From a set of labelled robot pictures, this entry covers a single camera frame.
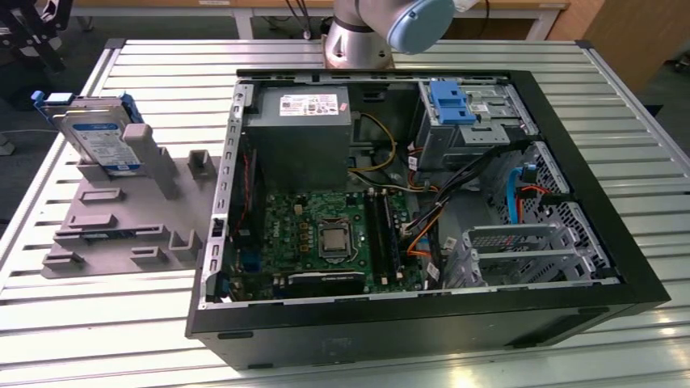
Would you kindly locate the black graphics card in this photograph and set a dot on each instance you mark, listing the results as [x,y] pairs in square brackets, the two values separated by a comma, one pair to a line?
[323,283]

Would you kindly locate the RAM stick in slot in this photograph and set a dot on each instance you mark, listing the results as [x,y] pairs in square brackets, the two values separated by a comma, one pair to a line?
[389,234]

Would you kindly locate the grey parts rack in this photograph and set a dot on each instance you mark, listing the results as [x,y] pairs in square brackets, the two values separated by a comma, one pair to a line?
[135,202]

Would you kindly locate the black chair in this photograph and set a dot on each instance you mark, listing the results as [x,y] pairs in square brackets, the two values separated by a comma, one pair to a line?
[32,93]

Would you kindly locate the grey optical drive cage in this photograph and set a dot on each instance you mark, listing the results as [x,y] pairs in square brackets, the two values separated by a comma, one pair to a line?
[442,141]

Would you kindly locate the metal disk bay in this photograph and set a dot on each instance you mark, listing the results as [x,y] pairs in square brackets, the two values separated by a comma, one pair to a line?
[517,232]

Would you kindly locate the silver CPU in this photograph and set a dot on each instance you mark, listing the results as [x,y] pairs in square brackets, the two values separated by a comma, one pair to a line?
[335,240]

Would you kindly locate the grey power supply unit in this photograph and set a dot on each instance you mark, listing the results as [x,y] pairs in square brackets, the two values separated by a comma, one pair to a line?
[297,141]

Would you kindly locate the green motherboard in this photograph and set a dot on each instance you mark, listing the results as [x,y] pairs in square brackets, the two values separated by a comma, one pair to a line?
[286,210]

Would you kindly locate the brown wooden cabinet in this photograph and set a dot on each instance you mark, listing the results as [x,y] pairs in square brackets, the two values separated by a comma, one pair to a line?
[636,40]

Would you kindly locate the blue plastic drive latch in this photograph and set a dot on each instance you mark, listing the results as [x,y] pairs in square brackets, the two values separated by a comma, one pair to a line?
[450,105]

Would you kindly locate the RAM stick on rack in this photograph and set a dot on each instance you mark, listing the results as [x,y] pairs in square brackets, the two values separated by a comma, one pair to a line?
[116,233]

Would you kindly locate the hard disk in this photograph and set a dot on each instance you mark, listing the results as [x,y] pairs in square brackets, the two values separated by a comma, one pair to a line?
[99,141]

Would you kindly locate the black PC case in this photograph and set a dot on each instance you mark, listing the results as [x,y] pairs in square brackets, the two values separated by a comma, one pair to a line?
[377,335]

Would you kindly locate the black CPU socket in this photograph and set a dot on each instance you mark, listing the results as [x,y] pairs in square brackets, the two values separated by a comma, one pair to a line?
[337,221]

